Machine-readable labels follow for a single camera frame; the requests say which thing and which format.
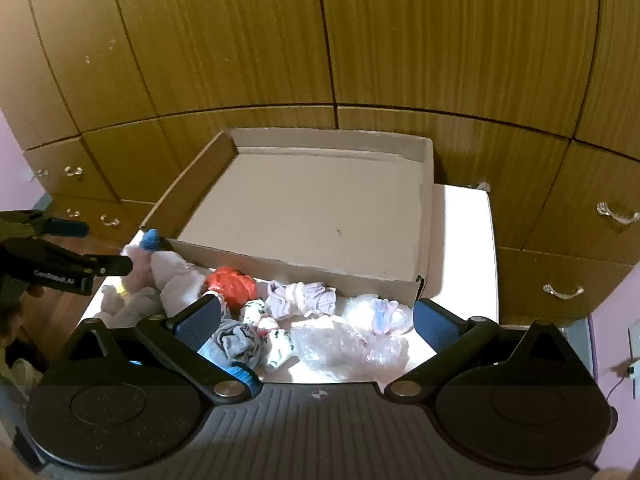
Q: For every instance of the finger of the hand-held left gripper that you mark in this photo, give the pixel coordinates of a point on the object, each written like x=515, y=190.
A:
x=112, y=266
x=67, y=227

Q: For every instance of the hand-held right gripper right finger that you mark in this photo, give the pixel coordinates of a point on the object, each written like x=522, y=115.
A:
x=432, y=325

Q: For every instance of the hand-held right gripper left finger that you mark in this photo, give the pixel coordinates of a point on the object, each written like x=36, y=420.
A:
x=200, y=321

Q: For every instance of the grey and blue sock bundle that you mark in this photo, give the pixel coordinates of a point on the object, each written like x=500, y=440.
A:
x=235, y=342

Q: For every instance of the red plastic bundle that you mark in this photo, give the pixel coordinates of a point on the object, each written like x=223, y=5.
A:
x=230, y=285

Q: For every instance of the white fluffy sock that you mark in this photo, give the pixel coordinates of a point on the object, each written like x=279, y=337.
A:
x=175, y=280

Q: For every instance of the plastic-wrapped pastel sock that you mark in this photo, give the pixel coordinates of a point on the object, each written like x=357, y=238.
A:
x=380, y=316

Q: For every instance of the clear plastic bag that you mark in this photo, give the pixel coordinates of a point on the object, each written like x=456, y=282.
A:
x=345, y=347

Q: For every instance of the cardboard box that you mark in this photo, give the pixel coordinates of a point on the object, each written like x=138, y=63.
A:
x=310, y=210

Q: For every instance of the pink fluffy sock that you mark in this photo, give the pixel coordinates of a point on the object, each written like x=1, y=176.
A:
x=134, y=265

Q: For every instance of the blue pom-pom sock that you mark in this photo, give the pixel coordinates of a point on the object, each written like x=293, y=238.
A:
x=150, y=239

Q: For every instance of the lilac striped sock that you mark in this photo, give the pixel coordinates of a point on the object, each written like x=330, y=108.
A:
x=300, y=297

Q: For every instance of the wooden wardrobe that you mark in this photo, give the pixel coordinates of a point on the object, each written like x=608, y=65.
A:
x=320, y=35

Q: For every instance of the dark wall plug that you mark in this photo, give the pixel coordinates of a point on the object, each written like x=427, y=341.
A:
x=622, y=367

